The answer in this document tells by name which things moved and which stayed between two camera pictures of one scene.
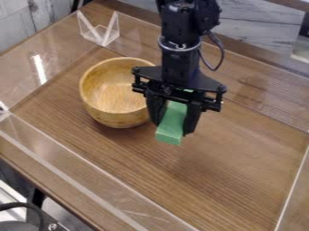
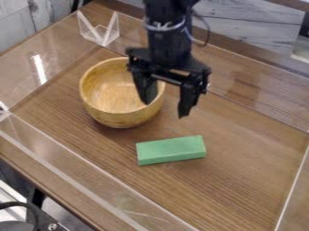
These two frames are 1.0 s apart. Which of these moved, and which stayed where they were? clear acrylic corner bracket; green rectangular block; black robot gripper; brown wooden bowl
Moved: green rectangular block; black robot gripper
Stayed: clear acrylic corner bracket; brown wooden bowl
